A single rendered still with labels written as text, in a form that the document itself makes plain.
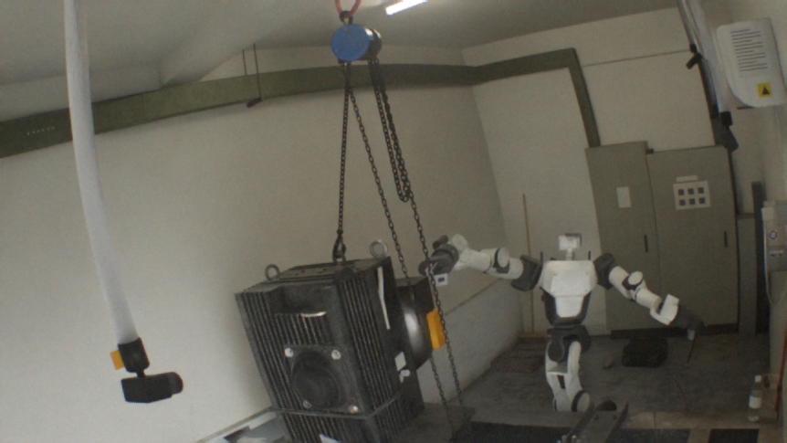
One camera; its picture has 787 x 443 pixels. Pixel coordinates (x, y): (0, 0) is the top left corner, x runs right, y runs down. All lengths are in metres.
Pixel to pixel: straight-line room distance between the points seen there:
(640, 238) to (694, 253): 0.57
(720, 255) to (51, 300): 4.64
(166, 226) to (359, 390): 1.45
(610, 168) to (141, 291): 3.58
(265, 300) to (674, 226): 3.29
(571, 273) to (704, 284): 2.26
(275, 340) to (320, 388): 0.30
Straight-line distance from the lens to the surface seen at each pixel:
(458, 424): 2.24
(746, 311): 4.58
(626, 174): 4.42
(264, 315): 2.15
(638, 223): 4.47
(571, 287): 2.48
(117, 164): 2.84
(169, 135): 3.00
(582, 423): 2.43
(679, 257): 4.46
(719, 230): 4.36
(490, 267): 2.28
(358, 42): 1.89
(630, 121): 4.60
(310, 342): 2.02
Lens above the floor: 1.99
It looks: 8 degrees down
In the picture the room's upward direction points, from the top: 12 degrees counter-clockwise
